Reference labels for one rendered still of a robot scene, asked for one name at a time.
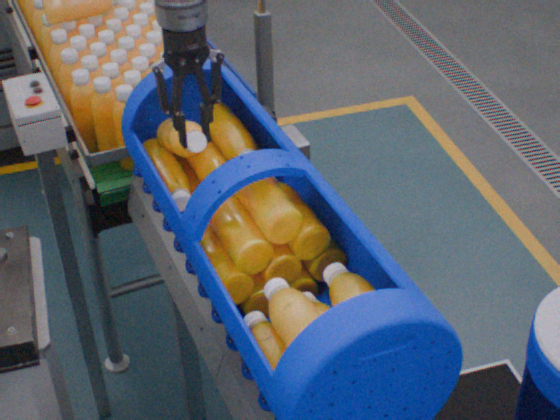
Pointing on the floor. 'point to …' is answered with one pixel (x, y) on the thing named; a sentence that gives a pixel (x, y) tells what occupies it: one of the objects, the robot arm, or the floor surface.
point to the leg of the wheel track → (188, 366)
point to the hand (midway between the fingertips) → (193, 126)
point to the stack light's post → (264, 59)
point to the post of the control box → (72, 278)
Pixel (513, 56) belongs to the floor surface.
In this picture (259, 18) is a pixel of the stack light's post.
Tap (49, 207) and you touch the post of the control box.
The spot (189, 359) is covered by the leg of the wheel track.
